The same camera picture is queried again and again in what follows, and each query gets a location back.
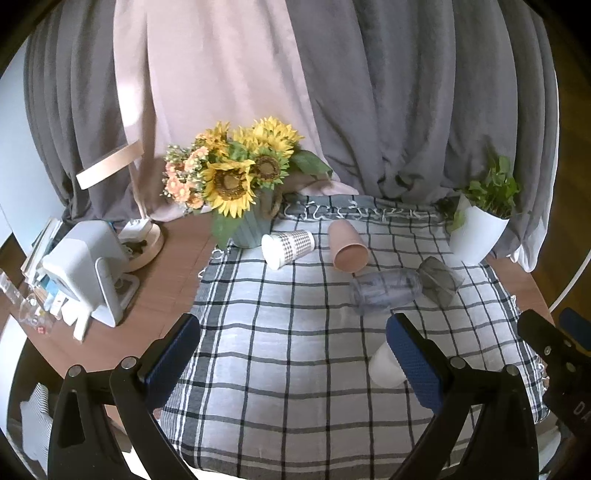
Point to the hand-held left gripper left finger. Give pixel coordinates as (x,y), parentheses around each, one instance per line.
(171,357)

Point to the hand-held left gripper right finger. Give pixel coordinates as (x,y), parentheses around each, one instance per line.
(418,367)

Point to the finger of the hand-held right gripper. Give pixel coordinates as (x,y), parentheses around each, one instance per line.
(576,323)
(538,330)

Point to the plain white cup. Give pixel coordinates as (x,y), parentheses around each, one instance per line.
(383,367)

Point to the clear plastic cup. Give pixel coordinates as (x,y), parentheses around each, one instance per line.
(383,290)

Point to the grey translucent cup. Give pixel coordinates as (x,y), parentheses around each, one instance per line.
(441,279)

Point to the pink cup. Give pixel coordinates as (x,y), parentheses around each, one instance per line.
(347,247)

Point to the white dotted paper cup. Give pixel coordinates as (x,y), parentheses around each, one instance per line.
(288,247)

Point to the green plant in white pot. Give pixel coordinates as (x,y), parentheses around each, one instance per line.
(475,235)

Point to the black white checked tablecloth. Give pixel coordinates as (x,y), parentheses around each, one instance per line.
(295,341)

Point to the white desktop device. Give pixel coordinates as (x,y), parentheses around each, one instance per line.
(81,263)

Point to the white charger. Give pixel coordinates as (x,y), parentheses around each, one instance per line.
(137,227)

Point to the striped star cushion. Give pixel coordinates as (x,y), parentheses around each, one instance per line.
(37,422)

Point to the teal ribbed vase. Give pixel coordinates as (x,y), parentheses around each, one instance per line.
(251,228)

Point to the clear plastic bag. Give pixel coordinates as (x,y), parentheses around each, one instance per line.
(25,304)

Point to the stack of books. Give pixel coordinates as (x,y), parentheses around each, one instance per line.
(39,258)

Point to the sunflower bouquet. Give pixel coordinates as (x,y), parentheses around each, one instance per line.
(231,180)

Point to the white desk lamp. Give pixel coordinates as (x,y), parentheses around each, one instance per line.
(108,164)

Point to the grey curtain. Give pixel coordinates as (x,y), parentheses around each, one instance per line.
(415,101)
(78,106)

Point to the pink curtain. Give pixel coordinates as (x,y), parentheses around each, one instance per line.
(217,78)

